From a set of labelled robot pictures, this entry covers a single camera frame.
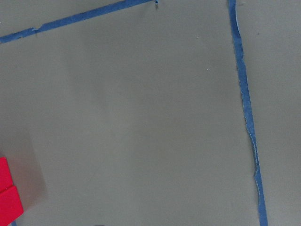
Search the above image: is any red cube block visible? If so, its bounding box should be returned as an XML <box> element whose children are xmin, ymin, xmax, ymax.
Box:
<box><xmin>0</xmin><ymin>186</ymin><xmax>24</xmax><ymax>226</ymax></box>
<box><xmin>0</xmin><ymin>157</ymin><xmax>13</xmax><ymax>192</ymax></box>

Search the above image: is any brown paper table cover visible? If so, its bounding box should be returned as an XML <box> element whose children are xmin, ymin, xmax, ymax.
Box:
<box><xmin>0</xmin><ymin>0</ymin><xmax>301</xmax><ymax>226</ymax></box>

